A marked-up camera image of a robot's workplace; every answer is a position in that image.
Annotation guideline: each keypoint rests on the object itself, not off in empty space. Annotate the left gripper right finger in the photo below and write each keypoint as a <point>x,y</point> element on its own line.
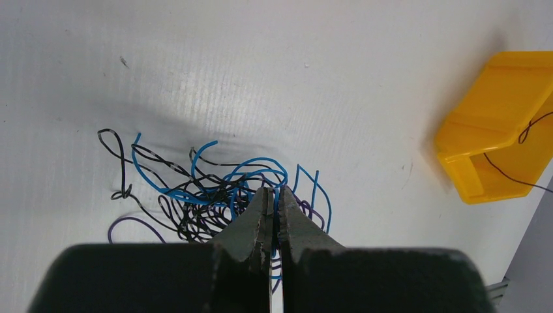
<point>298,236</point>

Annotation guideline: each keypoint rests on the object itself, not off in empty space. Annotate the yellow bin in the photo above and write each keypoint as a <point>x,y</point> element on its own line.
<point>497,142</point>

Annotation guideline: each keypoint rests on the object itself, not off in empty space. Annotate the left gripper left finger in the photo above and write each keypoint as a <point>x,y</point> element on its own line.
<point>241,279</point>

